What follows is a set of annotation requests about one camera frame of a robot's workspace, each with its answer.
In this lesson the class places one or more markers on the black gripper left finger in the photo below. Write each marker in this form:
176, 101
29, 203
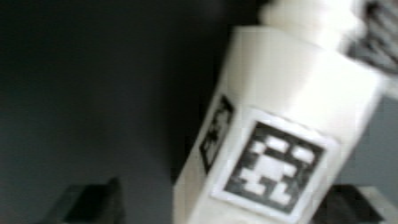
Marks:
98, 206

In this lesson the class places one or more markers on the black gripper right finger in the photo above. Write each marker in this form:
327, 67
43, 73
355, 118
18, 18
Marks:
345, 208

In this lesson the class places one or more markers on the white chair leg with markers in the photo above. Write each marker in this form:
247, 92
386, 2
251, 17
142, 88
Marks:
302, 82

